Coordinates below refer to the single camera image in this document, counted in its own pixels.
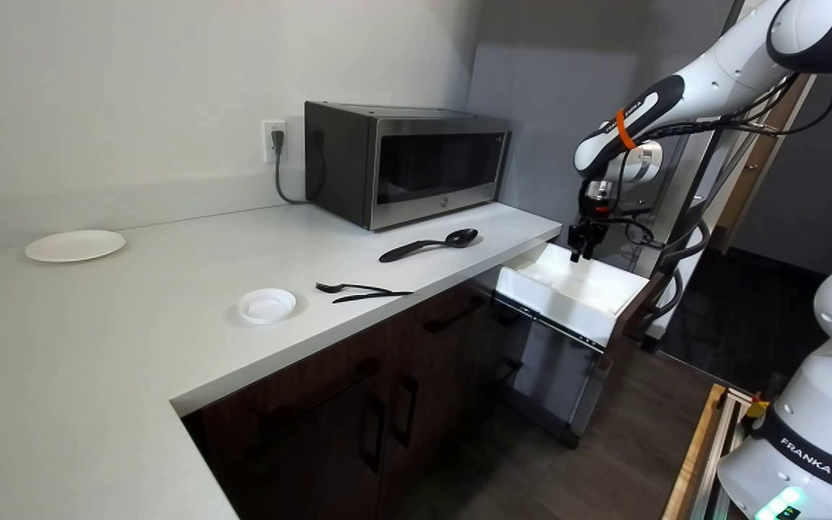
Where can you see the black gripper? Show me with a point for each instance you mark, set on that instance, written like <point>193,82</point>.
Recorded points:
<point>597,205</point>

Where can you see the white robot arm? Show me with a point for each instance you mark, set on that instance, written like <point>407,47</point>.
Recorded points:
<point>784,465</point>

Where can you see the open white drawer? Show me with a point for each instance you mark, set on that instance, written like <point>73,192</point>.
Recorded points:
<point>574,313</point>

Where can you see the large black serving spoon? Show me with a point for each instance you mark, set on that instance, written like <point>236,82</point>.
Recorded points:
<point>457,236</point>

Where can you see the stainless steel microwave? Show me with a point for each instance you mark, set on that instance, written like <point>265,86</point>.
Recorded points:
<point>392,166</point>

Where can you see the brown wooden cabinet door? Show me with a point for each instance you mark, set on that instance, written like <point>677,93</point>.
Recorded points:
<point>433,345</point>

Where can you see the black plastic knife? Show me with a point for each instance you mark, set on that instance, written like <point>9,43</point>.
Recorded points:
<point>372,294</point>

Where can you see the black plastic fork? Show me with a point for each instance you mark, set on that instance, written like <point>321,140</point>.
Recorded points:
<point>360,286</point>

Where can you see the small white lid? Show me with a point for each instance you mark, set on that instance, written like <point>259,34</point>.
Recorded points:
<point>268,304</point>

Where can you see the white plate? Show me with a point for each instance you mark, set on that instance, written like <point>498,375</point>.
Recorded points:
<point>76,245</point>

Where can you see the wooden frame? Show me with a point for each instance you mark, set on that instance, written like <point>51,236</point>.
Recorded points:
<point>697,488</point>

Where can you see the black cabinet door handle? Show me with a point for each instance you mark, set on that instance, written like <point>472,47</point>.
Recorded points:
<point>407,410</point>

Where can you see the white wall outlet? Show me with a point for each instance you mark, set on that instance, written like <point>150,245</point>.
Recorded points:
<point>272,131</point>

